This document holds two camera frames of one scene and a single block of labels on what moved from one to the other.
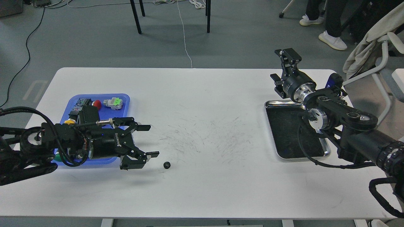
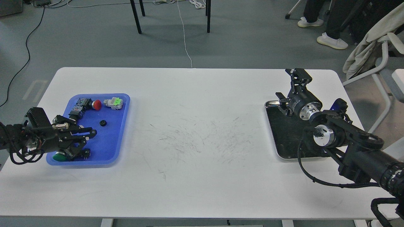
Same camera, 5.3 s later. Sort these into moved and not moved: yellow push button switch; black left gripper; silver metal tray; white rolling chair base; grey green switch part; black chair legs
Moved: white rolling chair base; black left gripper
Not moved: black chair legs; grey green switch part; silver metal tray; yellow push button switch
